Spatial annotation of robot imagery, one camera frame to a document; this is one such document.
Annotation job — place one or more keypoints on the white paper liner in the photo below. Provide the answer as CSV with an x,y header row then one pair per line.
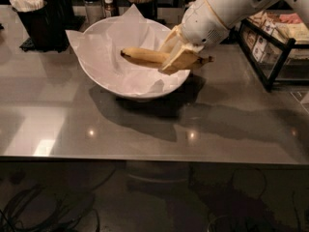
x,y
106,49

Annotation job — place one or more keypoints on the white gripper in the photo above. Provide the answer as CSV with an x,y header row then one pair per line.
x,y
200,26

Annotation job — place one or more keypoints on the black wire condiment rack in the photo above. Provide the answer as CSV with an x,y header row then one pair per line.
x,y
291,69

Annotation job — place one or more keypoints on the black cutlery holder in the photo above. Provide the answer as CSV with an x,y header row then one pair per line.
x,y
47,26

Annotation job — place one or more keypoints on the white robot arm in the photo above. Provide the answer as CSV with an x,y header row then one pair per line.
x,y
231,12

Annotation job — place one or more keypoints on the glass shaker dark lid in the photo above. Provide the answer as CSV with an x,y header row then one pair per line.
x,y
93,10

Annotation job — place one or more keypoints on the white bowl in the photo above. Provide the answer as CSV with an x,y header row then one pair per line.
x,y
106,78

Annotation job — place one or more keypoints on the small sauce bottle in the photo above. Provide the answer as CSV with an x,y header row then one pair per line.
x,y
109,7

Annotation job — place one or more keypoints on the yellow banana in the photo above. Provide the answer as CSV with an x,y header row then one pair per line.
x,y
149,58

